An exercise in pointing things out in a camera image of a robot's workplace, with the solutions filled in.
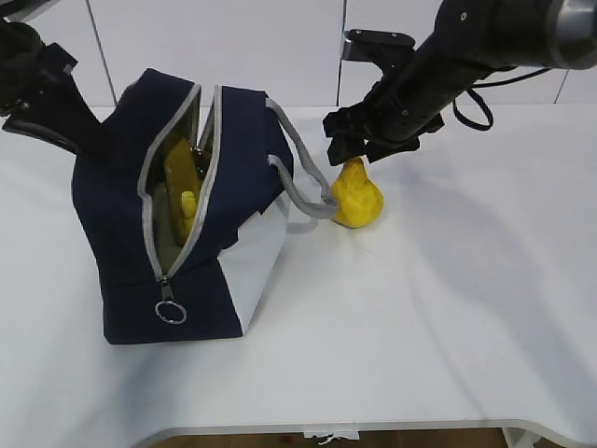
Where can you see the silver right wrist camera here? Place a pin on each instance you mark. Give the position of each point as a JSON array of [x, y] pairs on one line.
[[370, 46]]

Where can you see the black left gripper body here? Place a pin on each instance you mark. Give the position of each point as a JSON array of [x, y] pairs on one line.
[[27, 62]]

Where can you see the navy blue lunch bag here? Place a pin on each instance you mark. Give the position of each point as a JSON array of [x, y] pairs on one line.
[[254, 169]]

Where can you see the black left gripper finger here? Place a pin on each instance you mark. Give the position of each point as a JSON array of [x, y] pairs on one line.
[[78, 129], [59, 131]]

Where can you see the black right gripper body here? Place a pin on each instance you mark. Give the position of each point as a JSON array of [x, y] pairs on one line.
[[381, 115]]

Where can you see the yellow banana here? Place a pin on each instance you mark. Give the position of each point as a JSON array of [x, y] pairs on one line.
[[182, 183]]

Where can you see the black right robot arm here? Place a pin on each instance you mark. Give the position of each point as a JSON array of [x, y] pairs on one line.
[[470, 41]]

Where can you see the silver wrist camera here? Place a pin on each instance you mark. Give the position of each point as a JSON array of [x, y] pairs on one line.
[[23, 10], [370, 46]]

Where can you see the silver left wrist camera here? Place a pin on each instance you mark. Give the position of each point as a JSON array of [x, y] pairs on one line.
[[23, 10]]

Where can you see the green lid food container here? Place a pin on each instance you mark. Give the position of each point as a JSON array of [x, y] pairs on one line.
[[167, 247]]

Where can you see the yellow pear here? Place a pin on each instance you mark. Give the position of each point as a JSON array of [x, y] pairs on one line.
[[360, 201]]

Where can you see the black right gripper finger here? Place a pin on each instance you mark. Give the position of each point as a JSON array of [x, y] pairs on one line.
[[344, 147], [377, 150]]

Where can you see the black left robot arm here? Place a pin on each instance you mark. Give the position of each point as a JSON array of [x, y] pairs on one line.
[[40, 98]]

